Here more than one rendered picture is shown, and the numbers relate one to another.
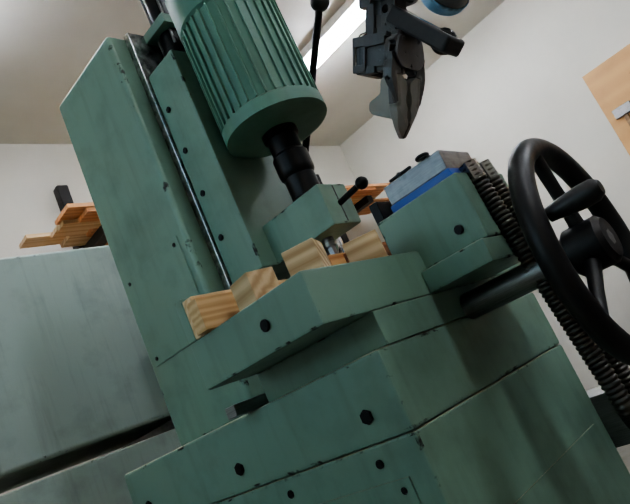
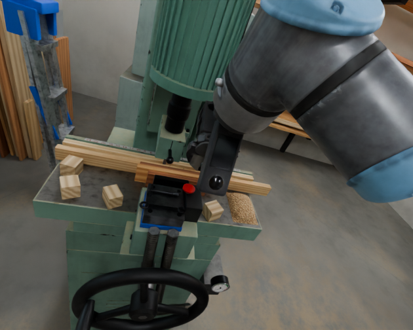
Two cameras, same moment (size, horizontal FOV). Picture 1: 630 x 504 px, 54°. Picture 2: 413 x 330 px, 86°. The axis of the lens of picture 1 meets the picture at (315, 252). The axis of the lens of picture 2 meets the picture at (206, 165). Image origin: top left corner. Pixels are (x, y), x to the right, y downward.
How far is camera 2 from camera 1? 90 cm
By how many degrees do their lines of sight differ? 56
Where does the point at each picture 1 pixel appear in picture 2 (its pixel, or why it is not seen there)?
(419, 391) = (80, 244)
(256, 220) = (160, 110)
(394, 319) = (86, 226)
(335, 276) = (56, 207)
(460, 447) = (89, 258)
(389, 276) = (99, 216)
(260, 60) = (172, 48)
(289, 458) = not seen: hidden behind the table
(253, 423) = not seen: hidden behind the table
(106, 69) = not seen: outside the picture
